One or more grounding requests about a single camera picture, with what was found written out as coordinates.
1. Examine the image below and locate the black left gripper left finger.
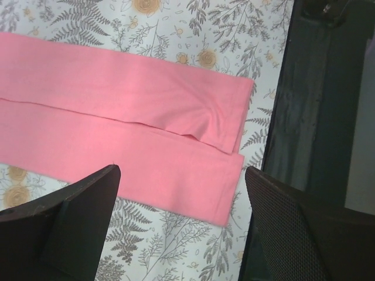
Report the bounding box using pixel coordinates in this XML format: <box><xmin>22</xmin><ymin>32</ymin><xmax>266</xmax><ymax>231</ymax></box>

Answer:
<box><xmin>1</xmin><ymin>165</ymin><xmax>121</xmax><ymax>280</ymax></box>

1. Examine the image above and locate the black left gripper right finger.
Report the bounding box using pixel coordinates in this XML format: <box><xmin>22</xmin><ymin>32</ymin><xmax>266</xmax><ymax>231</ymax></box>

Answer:
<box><xmin>245</xmin><ymin>167</ymin><xmax>374</xmax><ymax>280</ymax></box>

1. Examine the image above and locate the pink t shirt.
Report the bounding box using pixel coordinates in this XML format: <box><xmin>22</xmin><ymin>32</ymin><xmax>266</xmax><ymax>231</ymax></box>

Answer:
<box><xmin>1</xmin><ymin>32</ymin><xmax>253</xmax><ymax>227</ymax></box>

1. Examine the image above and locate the floral patterned table mat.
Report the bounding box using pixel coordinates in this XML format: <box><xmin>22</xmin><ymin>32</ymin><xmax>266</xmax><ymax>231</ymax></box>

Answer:
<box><xmin>1</xmin><ymin>1</ymin><xmax>294</xmax><ymax>280</ymax></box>

